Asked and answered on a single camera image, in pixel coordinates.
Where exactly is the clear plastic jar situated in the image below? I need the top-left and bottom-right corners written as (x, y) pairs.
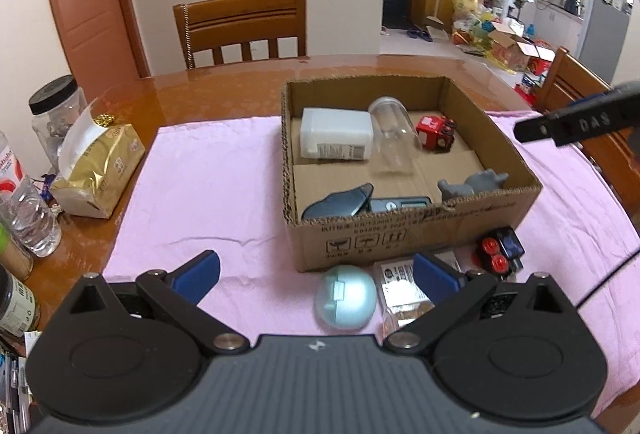
top-left (368, 97), bottom-right (421, 175)

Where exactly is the wooden chair right side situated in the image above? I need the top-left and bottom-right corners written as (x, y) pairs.
top-left (535, 48), bottom-right (639, 223)

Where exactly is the grey cat toy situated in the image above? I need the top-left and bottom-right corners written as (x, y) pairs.
top-left (437, 169), bottom-right (509, 202)

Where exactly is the bottle of yellow capsules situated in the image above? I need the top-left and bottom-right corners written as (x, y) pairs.
top-left (382, 299), bottom-right (434, 338)

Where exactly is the blue toy train car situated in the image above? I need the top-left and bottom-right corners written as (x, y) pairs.
top-left (472, 227), bottom-right (525, 280)

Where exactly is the light blue earbud case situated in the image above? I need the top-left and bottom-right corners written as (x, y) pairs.
top-left (314, 265), bottom-right (378, 331)

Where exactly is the pink towel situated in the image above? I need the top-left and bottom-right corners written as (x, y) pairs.
top-left (104, 117), bottom-right (639, 408)

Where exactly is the labelled plastic pack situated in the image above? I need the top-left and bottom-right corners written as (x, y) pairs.
top-left (372, 256), bottom-right (434, 313)

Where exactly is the red toy train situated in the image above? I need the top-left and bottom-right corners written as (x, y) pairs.
top-left (416, 115), bottom-right (457, 152)

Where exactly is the black-lidded clear jar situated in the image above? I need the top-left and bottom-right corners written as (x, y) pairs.
top-left (28, 74), bottom-right (87, 171)

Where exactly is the wooden chair far side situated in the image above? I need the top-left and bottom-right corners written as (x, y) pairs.
top-left (172, 0), bottom-right (307, 70)

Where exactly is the cardboard box on floor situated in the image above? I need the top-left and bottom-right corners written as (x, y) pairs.
top-left (488, 25), bottom-right (555, 72)

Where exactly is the white plastic container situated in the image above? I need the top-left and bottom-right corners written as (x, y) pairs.
top-left (299, 108), bottom-right (374, 161)

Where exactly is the gold tissue pack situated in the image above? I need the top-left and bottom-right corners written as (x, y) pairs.
top-left (50, 105), bottom-right (145, 219)

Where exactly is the grey refrigerator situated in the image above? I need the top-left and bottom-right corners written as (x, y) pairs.
top-left (575, 0), bottom-right (630, 84)

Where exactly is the water bottle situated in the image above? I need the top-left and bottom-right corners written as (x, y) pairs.
top-left (0, 134), bottom-right (62, 258)

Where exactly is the wooden chair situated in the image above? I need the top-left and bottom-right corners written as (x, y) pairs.
top-left (535, 48), bottom-right (639, 223)
top-left (172, 0), bottom-right (307, 70)

